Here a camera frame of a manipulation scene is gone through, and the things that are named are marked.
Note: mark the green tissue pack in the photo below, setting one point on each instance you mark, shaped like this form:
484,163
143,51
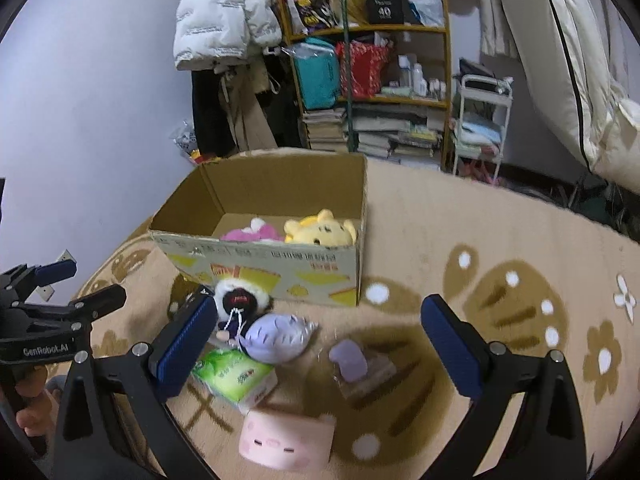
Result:
236,378

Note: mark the pink bear plush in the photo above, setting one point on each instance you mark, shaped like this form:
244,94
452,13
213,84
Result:
257,231

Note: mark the lavender round plush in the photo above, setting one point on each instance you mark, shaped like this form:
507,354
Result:
276,339

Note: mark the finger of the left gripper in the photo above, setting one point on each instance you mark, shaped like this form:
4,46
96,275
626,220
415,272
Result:
84,310
18,283

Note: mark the right pile of books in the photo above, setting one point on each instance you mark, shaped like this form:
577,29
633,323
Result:
406,135

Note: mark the green pole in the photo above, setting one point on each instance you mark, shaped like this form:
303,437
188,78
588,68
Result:
352,136

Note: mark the left stack of books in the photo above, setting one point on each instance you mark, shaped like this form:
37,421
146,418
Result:
325,129

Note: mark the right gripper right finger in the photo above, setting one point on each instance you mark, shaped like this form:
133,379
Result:
547,440

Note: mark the plastic bag with toys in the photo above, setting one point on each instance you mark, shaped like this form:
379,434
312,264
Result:
184,139

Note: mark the white black penguin plush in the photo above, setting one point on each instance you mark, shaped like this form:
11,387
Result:
238,303

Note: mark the teal bag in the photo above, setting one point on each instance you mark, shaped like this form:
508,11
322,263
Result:
318,72

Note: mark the cream upright mattress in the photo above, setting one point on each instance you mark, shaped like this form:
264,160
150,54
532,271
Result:
564,60

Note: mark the white puffer jacket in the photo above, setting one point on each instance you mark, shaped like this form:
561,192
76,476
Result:
214,34

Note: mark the yellow bear plush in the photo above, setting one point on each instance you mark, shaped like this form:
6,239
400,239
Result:
322,230

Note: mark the lower wall socket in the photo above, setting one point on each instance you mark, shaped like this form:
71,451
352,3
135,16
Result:
48,275

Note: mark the wooden bookshelf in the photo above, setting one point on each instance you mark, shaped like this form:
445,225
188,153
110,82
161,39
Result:
418,72

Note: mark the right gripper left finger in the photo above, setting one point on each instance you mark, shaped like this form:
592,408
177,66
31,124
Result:
90,441

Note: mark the beige trench coat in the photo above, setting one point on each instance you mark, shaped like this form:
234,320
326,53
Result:
239,87

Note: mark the red patterned bag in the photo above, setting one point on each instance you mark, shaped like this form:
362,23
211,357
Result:
368,62

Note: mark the clear bag with purple pad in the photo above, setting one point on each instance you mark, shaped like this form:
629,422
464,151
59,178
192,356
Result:
355,367

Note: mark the pink pig marshmallow plush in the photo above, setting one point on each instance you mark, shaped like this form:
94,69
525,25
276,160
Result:
285,441

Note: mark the person's left hand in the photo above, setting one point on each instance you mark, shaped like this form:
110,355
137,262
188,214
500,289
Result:
38,418

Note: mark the black box marked 40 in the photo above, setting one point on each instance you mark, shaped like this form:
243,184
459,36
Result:
385,12

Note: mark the open cardboard box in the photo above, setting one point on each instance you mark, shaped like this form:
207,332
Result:
277,186

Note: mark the white rolling cart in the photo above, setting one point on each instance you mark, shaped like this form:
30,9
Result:
481,126

